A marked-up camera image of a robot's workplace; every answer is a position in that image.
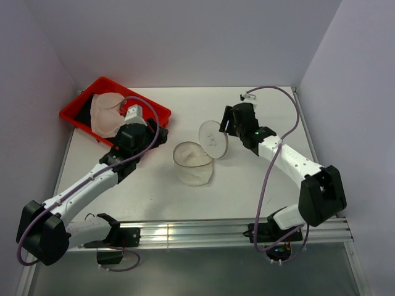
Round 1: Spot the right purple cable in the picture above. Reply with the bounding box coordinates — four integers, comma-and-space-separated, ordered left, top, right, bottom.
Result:
245, 86, 309, 263

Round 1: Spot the aluminium mounting rail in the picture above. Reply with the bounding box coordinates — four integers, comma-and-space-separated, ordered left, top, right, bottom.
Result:
121, 218, 354, 249

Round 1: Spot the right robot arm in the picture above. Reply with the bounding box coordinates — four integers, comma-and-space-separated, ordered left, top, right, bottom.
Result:
219, 103, 347, 241

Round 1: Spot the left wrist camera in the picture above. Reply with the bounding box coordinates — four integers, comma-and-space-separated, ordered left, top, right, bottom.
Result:
124, 104, 147, 126

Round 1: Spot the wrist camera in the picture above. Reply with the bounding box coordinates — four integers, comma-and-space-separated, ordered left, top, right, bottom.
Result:
239, 93, 257, 104
124, 104, 147, 126

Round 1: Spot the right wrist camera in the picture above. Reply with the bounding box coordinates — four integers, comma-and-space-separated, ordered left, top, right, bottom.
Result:
239, 93, 257, 104

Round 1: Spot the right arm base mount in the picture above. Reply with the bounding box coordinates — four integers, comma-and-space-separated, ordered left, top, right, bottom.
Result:
257, 215, 303, 243

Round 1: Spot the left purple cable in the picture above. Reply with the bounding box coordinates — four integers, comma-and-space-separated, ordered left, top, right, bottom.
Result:
15, 96, 160, 266

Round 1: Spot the red plastic tray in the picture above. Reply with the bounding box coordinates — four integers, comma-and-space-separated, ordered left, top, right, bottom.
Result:
59, 76, 172, 147

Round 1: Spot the beige bra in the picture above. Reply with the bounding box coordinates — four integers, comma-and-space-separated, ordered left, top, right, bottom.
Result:
90, 92, 125, 138

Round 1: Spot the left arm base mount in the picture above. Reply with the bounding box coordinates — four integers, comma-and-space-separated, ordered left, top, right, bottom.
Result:
83, 213, 141, 248

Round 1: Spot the black garment in tray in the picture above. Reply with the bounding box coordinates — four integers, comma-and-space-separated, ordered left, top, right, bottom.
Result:
73, 104, 118, 144

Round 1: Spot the white mesh laundry bag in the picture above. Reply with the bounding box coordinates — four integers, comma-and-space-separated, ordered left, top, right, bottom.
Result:
173, 120, 228, 186

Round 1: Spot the purple cable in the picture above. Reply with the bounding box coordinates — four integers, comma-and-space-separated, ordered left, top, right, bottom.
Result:
245, 86, 309, 263
15, 96, 160, 266

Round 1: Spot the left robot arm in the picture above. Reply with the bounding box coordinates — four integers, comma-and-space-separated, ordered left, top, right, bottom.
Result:
16, 118, 168, 266

